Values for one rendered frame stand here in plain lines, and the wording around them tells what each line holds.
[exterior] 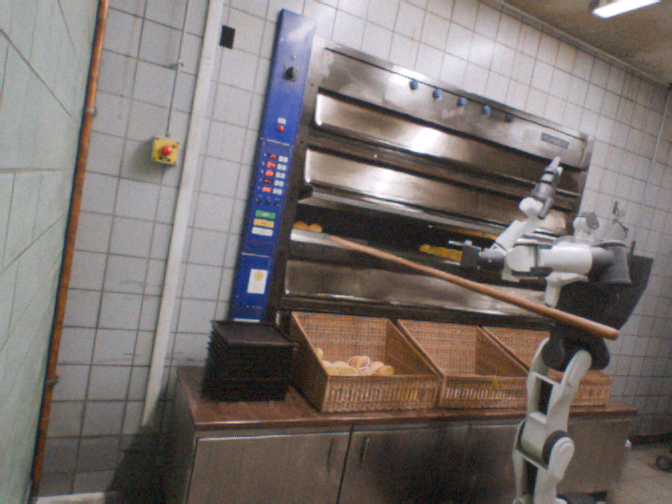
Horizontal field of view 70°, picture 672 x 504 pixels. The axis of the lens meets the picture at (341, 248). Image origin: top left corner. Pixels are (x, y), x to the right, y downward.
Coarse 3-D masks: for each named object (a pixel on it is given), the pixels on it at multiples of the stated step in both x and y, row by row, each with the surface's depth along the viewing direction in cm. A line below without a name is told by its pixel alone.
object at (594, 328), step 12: (336, 240) 260; (372, 252) 223; (408, 264) 196; (432, 276) 182; (444, 276) 174; (468, 288) 163; (480, 288) 157; (492, 288) 154; (504, 300) 147; (516, 300) 143; (528, 300) 141; (540, 312) 135; (552, 312) 131; (564, 312) 129; (576, 324) 124; (588, 324) 121; (600, 324) 120; (600, 336) 119; (612, 336) 115
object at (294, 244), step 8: (296, 240) 227; (296, 248) 222; (304, 248) 224; (312, 248) 226; (320, 248) 228; (328, 248) 229; (336, 248) 231; (344, 248) 234; (344, 256) 234; (352, 256) 236; (360, 256) 238; (368, 256) 240; (400, 256) 252; (424, 264) 255; (432, 264) 258; (440, 264) 260; (448, 264) 262; (456, 272) 266; (464, 272) 268; (472, 272) 271; (480, 272) 273; (488, 272) 276; (520, 280) 288; (528, 280) 291; (536, 280) 294; (544, 280) 297
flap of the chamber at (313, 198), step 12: (312, 192) 206; (312, 204) 225; (324, 204) 221; (336, 204) 218; (348, 204) 214; (360, 204) 217; (372, 204) 220; (372, 216) 241; (384, 216) 237; (396, 216) 233; (408, 216) 229; (420, 216) 232; (432, 216) 235; (444, 228) 256; (456, 228) 251; (468, 228) 246; (480, 228) 249; (492, 228) 253; (540, 240) 269
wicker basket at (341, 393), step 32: (320, 320) 229; (352, 320) 237; (384, 320) 246; (352, 352) 235; (384, 352) 244; (416, 352) 222; (320, 384) 188; (352, 384) 188; (384, 384) 195; (416, 384) 203
